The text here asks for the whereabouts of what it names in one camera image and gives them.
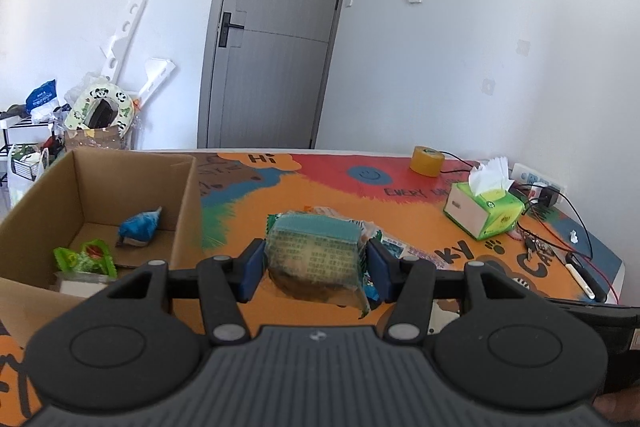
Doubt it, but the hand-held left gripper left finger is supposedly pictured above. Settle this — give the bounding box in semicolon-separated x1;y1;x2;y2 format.
102;239;267;347

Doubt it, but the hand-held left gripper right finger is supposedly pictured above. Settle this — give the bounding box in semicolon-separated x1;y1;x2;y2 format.
367;239;536;346

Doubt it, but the small blue white packet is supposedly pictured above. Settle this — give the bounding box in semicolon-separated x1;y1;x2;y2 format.
381;237;408;264

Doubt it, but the large white snack packet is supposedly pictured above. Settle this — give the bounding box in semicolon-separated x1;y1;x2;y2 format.
372;227;453;270

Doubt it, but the teal green snack packet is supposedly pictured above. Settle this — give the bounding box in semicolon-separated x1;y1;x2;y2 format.
264;212;375;314

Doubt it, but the blue snack packet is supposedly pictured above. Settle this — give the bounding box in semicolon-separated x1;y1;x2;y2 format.
116;206;164;249

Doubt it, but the bright green snack packet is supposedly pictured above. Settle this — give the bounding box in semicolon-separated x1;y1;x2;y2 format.
53;239;119;281

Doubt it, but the black white snack packet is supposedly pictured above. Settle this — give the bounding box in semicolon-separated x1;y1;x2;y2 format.
52;272;120;297

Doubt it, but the brown cardboard box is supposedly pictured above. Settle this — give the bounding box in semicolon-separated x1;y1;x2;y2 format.
0;149;204;350

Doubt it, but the person's right hand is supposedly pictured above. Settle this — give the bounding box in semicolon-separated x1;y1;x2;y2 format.
594;389;640;427

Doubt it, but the black sheath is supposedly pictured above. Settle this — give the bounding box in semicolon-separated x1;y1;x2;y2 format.
575;252;608;304

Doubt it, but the bunch of keys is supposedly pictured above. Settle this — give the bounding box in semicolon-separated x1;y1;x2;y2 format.
517;232;553;263

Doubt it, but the green tissue box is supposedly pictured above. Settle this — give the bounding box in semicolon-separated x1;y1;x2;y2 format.
443;157;526;241

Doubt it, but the yellow tape roll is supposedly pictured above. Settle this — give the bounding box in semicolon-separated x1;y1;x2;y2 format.
410;146;445;178

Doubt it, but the black charger adapter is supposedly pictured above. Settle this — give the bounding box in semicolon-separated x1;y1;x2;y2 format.
532;186;562;208

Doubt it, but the white power strip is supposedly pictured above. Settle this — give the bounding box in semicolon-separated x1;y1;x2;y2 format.
511;163;568;195

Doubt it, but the small cardboard box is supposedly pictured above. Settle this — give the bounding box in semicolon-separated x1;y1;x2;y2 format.
63;127;128;152

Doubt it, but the short white foam board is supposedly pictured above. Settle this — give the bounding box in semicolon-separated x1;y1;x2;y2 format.
134;58;177;105

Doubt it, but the grey door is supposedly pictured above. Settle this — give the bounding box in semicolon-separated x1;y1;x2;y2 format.
196;0;359;150

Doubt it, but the blue plastic bag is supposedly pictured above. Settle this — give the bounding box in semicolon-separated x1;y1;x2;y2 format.
26;80;59;120

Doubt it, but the black white rack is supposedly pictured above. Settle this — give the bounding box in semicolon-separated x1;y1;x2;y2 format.
0;104;63;188

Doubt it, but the red cable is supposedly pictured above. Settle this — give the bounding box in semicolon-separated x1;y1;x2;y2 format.
530;202;617;305

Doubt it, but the white handle knife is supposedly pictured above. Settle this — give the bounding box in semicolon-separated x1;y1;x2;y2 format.
564;255;598;300

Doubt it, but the black cable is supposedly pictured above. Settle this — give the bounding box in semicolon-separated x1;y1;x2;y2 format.
440;151;596;258

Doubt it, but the panda print ring seat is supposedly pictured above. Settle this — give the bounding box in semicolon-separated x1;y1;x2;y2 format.
65;82;137;132

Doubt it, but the black door handle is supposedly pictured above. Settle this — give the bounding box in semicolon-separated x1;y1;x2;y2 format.
218;12;246;48

